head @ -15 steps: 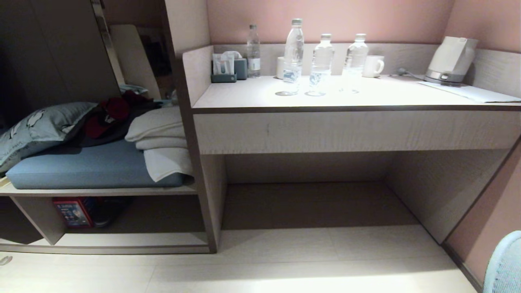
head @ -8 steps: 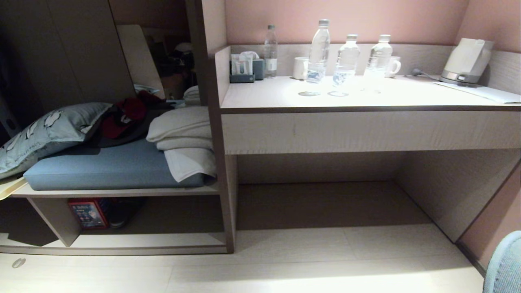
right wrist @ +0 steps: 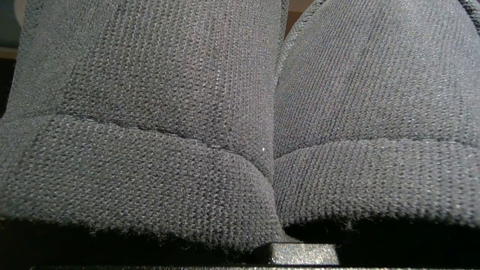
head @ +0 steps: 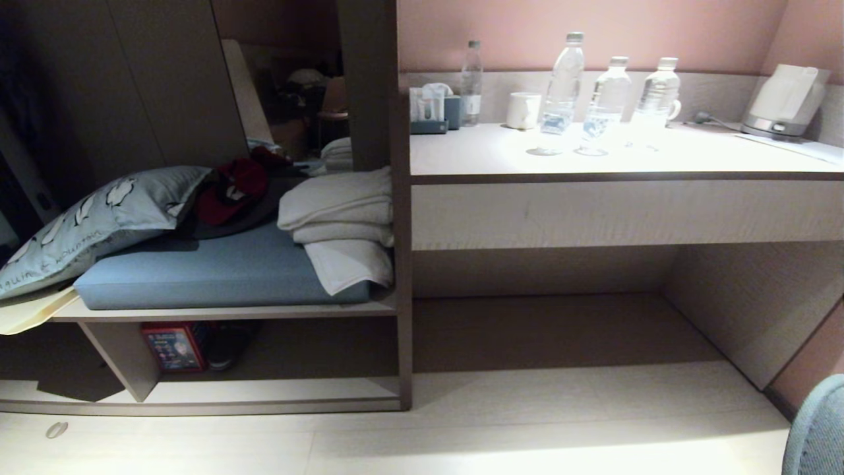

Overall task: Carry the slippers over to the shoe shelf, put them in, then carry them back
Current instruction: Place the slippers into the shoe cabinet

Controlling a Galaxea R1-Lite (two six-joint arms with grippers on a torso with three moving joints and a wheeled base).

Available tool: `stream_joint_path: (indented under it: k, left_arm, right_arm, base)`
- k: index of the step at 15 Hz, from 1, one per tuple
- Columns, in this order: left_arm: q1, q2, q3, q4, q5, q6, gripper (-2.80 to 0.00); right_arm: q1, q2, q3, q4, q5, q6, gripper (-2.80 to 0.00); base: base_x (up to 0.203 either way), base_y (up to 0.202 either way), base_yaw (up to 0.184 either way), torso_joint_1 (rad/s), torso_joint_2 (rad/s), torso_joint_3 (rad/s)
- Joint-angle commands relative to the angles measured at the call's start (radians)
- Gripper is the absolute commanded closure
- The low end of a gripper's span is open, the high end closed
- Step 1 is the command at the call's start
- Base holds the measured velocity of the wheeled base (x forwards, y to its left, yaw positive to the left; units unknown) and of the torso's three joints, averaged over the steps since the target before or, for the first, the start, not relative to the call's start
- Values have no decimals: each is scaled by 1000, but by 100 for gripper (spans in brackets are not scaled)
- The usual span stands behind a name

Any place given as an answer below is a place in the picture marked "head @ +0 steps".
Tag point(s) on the wooden shelf unit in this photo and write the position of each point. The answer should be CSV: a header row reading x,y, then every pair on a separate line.
x,y
369,86

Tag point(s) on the folded white towel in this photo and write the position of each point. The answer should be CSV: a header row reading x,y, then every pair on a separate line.
x,y
336,198
349,264
343,233

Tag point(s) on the blue tray with sachets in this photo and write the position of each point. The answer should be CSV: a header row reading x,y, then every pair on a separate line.
x,y
432,112

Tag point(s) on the clear plastic water bottle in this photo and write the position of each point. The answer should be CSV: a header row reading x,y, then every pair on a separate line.
x,y
655,99
471,86
602,109
562,92

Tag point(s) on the dark grey cloth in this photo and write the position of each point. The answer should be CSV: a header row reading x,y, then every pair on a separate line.
x,y
264,201

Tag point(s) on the white ceramic mug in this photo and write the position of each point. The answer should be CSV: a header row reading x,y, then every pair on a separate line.
x,y
523,110
674,111

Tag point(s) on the red cap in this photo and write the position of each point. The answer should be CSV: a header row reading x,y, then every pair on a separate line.
x,y
231,191

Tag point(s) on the wooden desk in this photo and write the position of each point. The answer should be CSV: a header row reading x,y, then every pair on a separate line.
x,y
620,198

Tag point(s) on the blue seat cushion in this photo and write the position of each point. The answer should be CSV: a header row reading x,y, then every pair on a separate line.
x,y
217,270

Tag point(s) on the red box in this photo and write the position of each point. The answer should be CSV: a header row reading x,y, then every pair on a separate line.
x,y
175,346

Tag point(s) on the patterned light blue pillow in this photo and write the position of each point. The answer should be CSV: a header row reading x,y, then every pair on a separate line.
x,y
99,221

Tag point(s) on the white electric kettle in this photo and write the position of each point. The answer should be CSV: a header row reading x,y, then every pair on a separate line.
x,y
784,99

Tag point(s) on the beige flat board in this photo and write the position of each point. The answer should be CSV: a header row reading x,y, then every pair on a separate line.
x,y
30,315

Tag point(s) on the blue chair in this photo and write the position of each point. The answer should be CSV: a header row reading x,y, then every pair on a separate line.
x,y
817,432

